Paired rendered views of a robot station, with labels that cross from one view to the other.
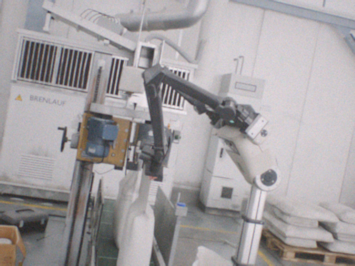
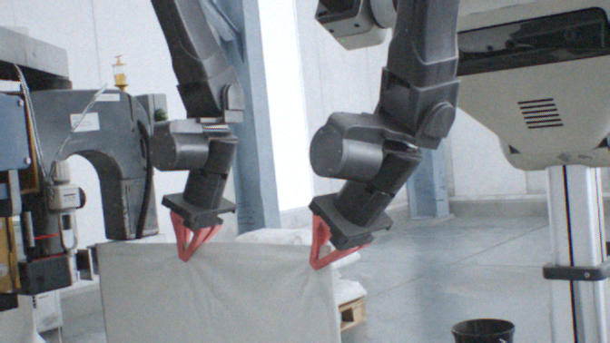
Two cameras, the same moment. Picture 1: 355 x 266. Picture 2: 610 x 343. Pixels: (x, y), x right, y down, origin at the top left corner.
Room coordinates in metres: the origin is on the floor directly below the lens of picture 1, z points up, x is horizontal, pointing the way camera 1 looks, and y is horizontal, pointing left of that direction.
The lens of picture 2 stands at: (1.79, 0.70, 1.21)
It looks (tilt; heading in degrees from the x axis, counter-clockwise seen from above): 3 degrees down; 320
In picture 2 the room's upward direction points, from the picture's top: 6 degrees counter-clockwise
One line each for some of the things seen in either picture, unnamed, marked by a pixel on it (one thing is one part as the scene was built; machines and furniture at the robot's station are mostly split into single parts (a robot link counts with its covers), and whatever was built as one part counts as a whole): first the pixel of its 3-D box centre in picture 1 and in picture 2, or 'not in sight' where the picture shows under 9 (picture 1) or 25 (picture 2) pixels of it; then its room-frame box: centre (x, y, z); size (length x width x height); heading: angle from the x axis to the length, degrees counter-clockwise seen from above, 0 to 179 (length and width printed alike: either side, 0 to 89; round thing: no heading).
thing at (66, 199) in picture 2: (138, 152); (66, 209); (2.94, 0.23, 1.14); 0.05 x 0.04 x 0.16; 101
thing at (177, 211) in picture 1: (180, 209); not in sight; (2.95, -0.12, 0.81); 0.08 x 0.08 x 0.06; 11
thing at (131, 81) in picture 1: (133, 80); not in sight; (2.84, 0.34, 1.61); 0.17 x 0.17 x 0.17
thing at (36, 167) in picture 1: (96, 125); not in sight; (6.14, 1.12, 1.05); 2.28 x 1.16 x 2.09; 101
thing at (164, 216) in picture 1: (162, 220); not in sight; (3.63, -0.02, 0.54); 1.05 x 0.02 x 0.41; 11
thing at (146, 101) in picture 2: (175, 136); (147, 118); (3.06, 0.00, 1.29); 0.08 x 0.05 x 0.09; 11
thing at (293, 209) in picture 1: (307, 211); not in sight; (5.22, -1.70, 0.56); 0.66 x 0.42 x 0.15; 101
